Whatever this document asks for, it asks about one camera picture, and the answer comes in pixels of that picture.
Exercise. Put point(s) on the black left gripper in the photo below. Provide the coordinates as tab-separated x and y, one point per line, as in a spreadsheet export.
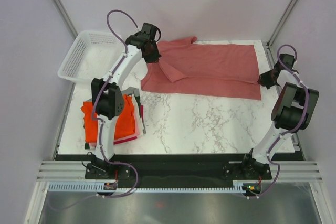
155	58

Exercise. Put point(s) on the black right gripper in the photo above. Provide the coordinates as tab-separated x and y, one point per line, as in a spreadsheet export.
263	80

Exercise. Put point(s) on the dusty pink t-shirt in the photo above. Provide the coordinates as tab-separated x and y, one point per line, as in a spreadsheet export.
187	67

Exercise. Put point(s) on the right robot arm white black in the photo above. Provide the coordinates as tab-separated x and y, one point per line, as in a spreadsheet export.
292	111

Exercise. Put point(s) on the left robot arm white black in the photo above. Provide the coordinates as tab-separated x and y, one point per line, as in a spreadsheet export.
107	97

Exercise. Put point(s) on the white plastic basket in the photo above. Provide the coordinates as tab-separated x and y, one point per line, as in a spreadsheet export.
92	55

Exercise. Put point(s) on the white folded t-shirt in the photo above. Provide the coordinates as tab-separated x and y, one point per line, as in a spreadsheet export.
140	129

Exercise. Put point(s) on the orange folded t-shirt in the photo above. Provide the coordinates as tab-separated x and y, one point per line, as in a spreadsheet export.
125	123

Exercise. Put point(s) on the light pink folded t-shirt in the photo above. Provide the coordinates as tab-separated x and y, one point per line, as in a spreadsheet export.
131	134

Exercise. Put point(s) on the crimson folded t-shirt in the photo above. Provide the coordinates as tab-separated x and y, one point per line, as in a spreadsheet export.
139	129

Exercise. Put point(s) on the left aluminium frame post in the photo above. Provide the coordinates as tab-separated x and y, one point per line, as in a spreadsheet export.
65	18

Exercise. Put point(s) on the aluminium frame post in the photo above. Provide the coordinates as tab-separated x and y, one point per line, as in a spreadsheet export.
65	18
278	28

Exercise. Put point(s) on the right aluminium frame post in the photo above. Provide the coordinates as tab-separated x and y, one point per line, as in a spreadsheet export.
278	28

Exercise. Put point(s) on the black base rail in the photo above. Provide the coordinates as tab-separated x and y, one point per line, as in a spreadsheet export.
175	170

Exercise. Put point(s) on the white slotted cable duct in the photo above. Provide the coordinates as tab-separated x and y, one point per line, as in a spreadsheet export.
104	187

